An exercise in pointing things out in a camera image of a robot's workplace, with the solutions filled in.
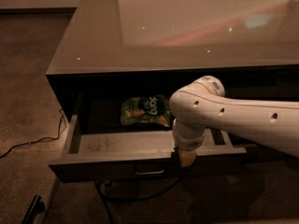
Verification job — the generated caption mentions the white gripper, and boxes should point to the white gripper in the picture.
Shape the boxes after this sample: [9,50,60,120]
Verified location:
[172,126,205,168]

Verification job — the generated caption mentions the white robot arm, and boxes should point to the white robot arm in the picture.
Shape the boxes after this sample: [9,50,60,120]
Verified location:
[169,76,299,167]

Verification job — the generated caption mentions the grey drawer cabinet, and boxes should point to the grey drawer cabinet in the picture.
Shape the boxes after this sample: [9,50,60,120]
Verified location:
[46,0,299,158]

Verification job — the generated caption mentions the green snack bag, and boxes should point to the green snack bag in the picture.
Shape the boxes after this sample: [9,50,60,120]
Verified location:
[121,94,171,128]

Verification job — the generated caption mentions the black object on floor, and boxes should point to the black object on floor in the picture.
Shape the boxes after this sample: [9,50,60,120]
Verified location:
[21,195,45,224]

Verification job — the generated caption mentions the thin black floor cable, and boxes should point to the thin black floor cable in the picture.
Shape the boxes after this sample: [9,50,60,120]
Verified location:
[0,109,64,160]

